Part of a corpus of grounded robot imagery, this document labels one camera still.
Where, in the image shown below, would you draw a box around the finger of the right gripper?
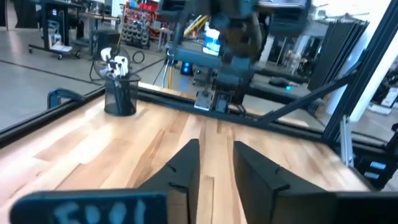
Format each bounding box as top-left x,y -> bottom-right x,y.
228,0 -> 261,30
190,0 -> 215,22

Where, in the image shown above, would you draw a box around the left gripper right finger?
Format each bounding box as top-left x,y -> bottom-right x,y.
233,141 -> 398,224

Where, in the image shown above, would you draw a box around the silver aluminium extrusion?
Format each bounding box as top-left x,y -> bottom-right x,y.
339,114 -> 356,168

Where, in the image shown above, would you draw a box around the wooden workbench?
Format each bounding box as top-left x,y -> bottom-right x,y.
77,12 -> 121,23

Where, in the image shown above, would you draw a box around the white paper stack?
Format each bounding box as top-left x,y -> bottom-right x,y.
49,44 -> 72,52

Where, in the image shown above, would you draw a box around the black computer mouse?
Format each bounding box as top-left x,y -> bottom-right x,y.
269,77 -> 292,88

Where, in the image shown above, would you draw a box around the black mesh cup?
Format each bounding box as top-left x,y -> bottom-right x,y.
103,73 -> 141,117

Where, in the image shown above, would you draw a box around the black cabinet box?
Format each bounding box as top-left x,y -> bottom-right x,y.
96,29 -> 121,50

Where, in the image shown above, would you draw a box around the shelf with red bins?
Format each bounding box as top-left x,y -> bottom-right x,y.
120,0 -> 165,49

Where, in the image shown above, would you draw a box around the black folding panel stack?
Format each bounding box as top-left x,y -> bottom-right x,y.
307,20 -> 370,91

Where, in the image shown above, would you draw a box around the computer with blue light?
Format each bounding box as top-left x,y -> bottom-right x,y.
180,61 -> 193,77

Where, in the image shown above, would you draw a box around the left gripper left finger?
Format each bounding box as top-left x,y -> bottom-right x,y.
8,138 -> 200,224

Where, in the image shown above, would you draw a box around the blue black table clamp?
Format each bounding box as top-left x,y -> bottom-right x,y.
47,88 -> 85,110

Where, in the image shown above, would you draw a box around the coiled black cable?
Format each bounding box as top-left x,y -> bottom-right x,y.
132,50 -> 146,65

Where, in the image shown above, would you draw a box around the black rolling desk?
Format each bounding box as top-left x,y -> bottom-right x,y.
27,0 -> 82,60

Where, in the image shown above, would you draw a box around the black box blue labels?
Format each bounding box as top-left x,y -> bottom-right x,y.
354,146 -> 398,191

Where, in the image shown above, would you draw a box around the silver mounting plate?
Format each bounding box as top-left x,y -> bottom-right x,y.
194,90 -> 216,112

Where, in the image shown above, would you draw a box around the yellow plastic item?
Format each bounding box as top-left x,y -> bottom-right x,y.
183,15 -> 210,37

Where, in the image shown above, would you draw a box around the white blue wipes canister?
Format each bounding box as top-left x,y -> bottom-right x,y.
202,26 -> 222,57

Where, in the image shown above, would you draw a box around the black pole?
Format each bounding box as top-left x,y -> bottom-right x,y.
174,18 -> 185,48

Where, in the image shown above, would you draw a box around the black aluminium table frame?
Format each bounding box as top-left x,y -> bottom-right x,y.
0,0 -> 398,149

